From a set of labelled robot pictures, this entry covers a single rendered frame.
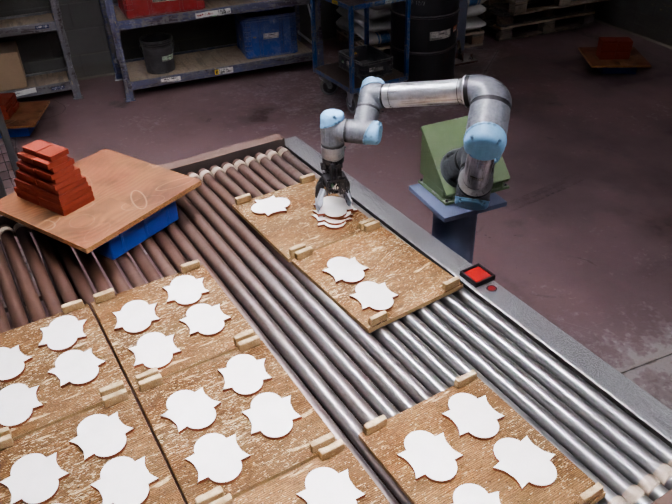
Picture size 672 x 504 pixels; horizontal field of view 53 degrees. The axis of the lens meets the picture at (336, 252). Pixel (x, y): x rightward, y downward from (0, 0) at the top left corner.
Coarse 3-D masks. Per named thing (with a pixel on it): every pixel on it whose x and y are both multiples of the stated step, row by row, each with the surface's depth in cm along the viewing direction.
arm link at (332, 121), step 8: (328, 112) 210; (336, 112) 210; (320, 120) 211; (328, 120) 208; (336, 120) 208; (344, 120) 210; (320, 128) 213; (328, 128) 210; (336, 128) 209; (328, 136) 211; (336, 136) 210; (328, 144) 213; (336, 144) 213
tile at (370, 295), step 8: (360, 288) 198; (368, 288) 198; (376, 288) 198; (384, 288) 198; (352, 296) 195; (360, 296) 195; (368, 296) 195; (376, 296) 195; (384, 296) 195; (392, 296) 195; (360, 304) 194; (368, 304) 192; (376, 304) 192; (384, 304) 192; (392, 304) 192
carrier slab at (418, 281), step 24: (360, 240) 221; (384, 240) 221; (312, 264) 211; (384, 264) 210; (408, 264) 209; (432, 264) 209; (336, 288) 200; (408, 288) 199; (432, 288) 199; (456, 288) 200; (360, 312) 191; (408, 312) 192
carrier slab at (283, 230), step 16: (272, 192) 249; (288, 192) 249; (304, 192) 248; (240, 208) 240; (288, 208) 239; (304, 208) 239; (256, 224) 231; (272, 224) 231; (288, 224) 230; (304, 224) 230; (352, 224) 229; (272, 240) 222; (288, 240) 222; (304, 240) 222; (320, 240) 222; (336, 240) 222; (288, 256) 215
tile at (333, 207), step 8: (328, 200) 235; (336, 200) 235; (344, 200) 235; (320, 208) 231; (328, 208) 231; (336, 208) 231; (344, 208) 230; (352, 208) 230; (328, 216) 227; (336, 216) 226; (344, 216) 228
